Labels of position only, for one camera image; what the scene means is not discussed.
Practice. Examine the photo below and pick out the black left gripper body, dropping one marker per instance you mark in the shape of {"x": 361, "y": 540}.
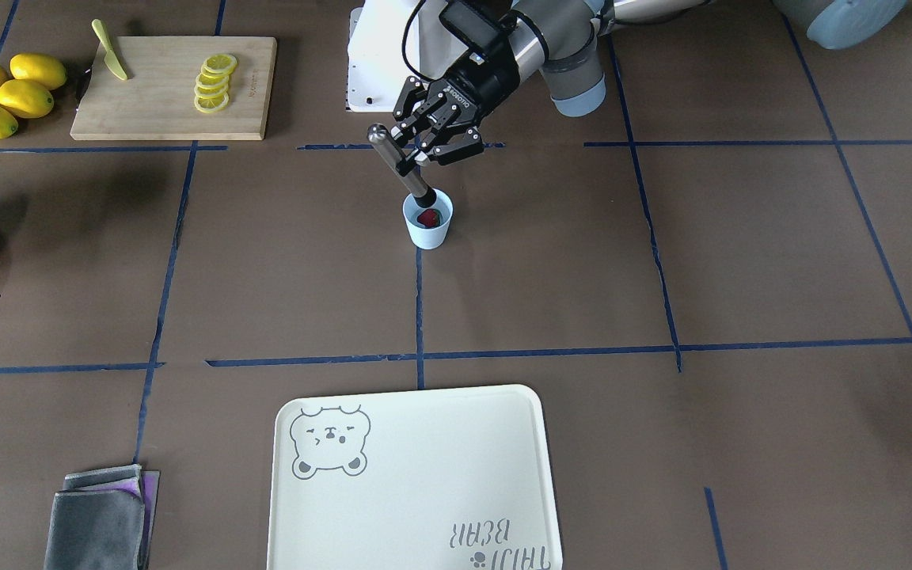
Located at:
{"x": 490, "y": 77}

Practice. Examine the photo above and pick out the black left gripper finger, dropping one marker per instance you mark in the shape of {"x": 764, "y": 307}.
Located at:
{"x": 407, "y": 127}
{"x": 448, "y": 153}

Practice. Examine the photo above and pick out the steel muddler black tip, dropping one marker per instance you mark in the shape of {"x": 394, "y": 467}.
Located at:
{"x": 402, "y": 165}

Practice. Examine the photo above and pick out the red strawberry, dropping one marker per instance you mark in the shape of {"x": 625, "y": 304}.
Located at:
{"x": 430, "y": 218}

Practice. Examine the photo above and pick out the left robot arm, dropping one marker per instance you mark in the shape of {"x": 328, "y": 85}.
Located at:
{"x": 557, "y": 42}

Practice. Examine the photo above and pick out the light blue plastic cup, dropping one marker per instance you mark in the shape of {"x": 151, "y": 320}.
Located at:
{"x": 427, "y": 239}

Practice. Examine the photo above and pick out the lemon slice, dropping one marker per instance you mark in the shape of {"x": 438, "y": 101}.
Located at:
{"x": 211, "y": 104}
{"x": 209, "y": 92}
{"x": 211, "y": 82}
{"x": 219, "y": 65}

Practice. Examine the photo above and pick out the bamboo cutting board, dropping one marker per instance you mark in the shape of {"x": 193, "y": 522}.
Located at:
{"x": 155, "y": 103}

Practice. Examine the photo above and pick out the yellow-green plastic knife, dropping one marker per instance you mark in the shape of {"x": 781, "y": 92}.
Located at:
{"x": 111, "y": 59}

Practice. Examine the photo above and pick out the purple folded cloth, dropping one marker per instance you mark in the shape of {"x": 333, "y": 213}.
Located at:
{"x": 148, "y": 490}

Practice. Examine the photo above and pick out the grey folded cloth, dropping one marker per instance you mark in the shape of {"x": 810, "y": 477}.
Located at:
{"x": 98, "y": 520}

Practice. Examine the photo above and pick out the cream bear serving tray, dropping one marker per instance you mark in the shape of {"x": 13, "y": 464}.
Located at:
{"x": 430, "y": 479}

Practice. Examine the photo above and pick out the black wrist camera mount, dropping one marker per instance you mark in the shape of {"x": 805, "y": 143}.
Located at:
{"x": 478, "y": 31}

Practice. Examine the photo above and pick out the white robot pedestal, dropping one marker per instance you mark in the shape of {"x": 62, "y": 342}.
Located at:
{"x": 385, "y": 39}

